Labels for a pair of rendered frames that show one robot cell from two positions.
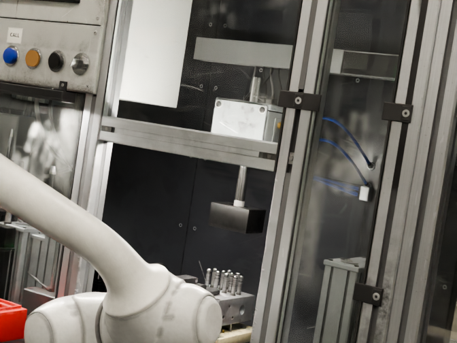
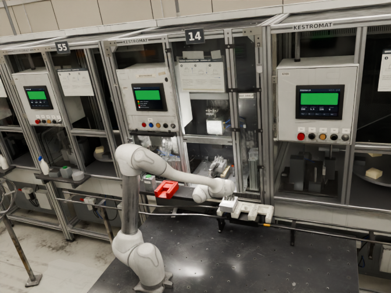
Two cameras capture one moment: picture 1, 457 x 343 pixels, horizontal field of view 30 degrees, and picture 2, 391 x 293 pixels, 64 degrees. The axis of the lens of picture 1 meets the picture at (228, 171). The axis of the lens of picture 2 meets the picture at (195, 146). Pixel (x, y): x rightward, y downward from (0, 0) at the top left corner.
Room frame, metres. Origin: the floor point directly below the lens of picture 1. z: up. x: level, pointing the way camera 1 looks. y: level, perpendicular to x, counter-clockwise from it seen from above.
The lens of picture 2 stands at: (-0.54, 0.41, 2.20)
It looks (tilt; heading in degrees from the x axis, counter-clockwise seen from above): 25 degrees down; 353
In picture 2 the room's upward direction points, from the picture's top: 8 degrees counter-clockwise
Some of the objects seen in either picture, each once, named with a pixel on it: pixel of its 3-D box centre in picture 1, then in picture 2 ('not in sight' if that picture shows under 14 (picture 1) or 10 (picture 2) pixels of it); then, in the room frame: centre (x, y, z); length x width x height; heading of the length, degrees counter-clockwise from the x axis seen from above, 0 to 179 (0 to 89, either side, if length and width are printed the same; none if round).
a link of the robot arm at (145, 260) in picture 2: not in sight; (148, 261); (0.91, 0.60, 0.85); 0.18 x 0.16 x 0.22; 38
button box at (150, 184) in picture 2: not in sight; (150, 182); (1.60, 0.53, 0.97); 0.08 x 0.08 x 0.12; 58
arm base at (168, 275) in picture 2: not in sight; (156, 279); (0.89, 0.58, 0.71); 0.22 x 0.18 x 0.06; 58
